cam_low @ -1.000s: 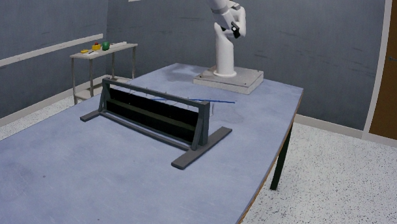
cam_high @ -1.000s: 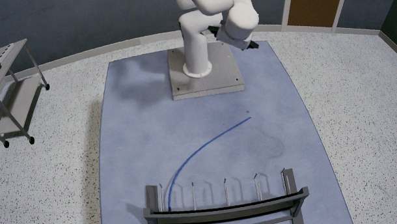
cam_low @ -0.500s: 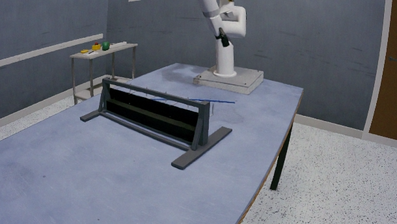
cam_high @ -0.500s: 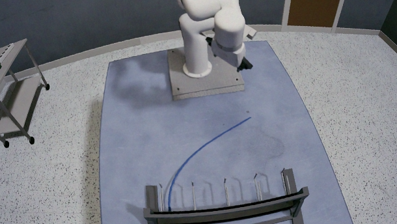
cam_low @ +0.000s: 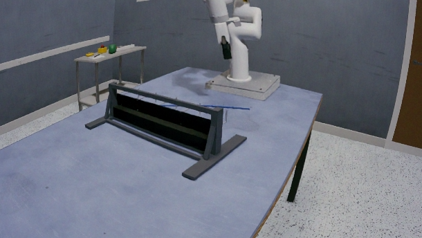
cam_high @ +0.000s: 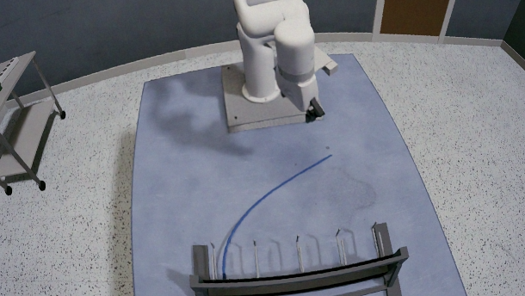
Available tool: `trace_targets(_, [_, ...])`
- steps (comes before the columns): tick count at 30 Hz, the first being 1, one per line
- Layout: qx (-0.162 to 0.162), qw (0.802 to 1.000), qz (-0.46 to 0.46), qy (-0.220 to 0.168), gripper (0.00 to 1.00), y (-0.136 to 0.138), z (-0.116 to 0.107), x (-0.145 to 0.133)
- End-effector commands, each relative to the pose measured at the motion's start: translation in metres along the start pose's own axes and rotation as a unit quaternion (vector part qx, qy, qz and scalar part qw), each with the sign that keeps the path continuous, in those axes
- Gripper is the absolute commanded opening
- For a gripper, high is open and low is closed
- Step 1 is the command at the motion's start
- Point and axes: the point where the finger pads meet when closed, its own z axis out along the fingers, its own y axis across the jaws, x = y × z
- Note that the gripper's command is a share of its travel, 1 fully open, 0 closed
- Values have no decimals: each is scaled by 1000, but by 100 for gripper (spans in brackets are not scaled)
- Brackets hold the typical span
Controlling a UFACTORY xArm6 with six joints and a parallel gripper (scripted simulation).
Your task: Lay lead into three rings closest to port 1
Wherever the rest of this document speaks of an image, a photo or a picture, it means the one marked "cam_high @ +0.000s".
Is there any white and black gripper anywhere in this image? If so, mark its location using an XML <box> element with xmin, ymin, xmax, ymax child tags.
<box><xmin>273</xmin><ymin>63</ymin><xmax>325</xmax><ymax>124</ymax></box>

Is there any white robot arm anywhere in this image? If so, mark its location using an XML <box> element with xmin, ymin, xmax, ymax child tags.
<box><xmin>233</xmin><ymin>0</ymin><xmax>338</xmax><ymax>103</ymax></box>

